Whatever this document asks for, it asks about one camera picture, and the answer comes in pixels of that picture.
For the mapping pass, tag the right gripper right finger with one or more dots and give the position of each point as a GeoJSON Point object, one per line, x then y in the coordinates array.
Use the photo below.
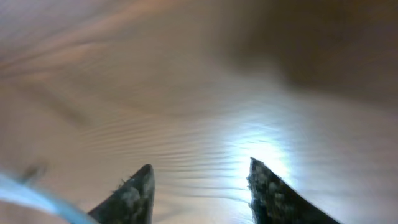
{"type": "Point", "coordinates": [274, 202]}

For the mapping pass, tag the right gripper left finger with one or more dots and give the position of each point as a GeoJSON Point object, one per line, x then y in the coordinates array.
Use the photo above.
{"type": "Point", "coordinates": [131, 203]}

